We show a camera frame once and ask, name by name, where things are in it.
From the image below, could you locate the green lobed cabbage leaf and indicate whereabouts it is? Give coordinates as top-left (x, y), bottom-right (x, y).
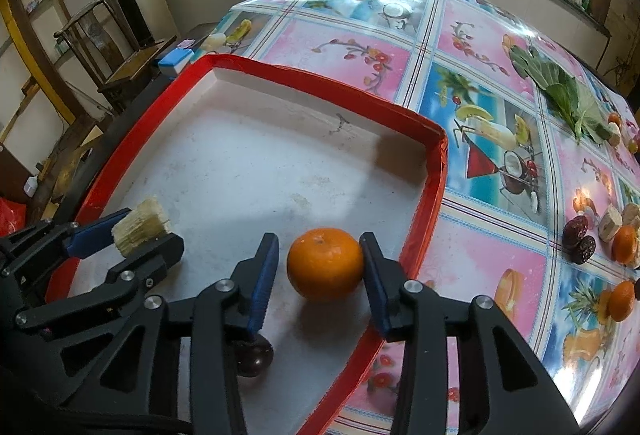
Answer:
top-left (509, 42), bottom-right (576, 96)

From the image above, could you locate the red plastic bag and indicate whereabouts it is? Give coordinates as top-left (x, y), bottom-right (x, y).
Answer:
top-left (0, 197), bottom-right (27, 238)

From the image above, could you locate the green long-stemmed cabbage leaf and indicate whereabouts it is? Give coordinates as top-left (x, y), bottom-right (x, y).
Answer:
top-left (542, 65), bottom-right (613, 146)

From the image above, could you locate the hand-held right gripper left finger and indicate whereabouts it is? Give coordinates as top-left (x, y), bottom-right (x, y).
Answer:
top-left (75, 232), bottom-right (281, 435)

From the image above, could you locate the dark wooden chair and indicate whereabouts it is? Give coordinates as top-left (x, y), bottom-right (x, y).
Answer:
top-left (54, 0), bottom-right (177, 113)

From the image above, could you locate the printed plastic tablecloth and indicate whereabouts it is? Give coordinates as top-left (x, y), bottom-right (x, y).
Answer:
top-left (200, 0), bottom-right (640, 435)

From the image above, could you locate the blue and white box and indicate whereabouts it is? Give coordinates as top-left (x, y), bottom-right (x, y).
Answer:
top-left (157, 47), bottom-right (194, 78)

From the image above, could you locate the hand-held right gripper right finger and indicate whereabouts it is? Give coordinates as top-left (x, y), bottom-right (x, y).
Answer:
top-left (359, 232), bottom-right (583, 435)

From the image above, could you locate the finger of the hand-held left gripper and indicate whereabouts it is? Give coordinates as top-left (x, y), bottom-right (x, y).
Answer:
top-left (0, 209), bottom-right (133, 278)
top-left (15, 232), bottom-right (186, 332)

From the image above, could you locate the red cardboard tray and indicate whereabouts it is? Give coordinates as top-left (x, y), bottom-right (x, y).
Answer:
top-left (44, 55), bottom-right (448, 435)

